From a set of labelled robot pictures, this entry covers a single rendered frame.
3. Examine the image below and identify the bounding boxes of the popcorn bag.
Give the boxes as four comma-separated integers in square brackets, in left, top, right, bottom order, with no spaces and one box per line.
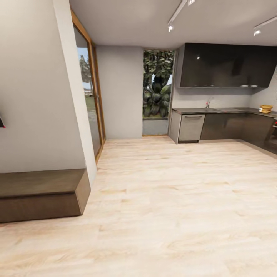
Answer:
[259,104,273,113]

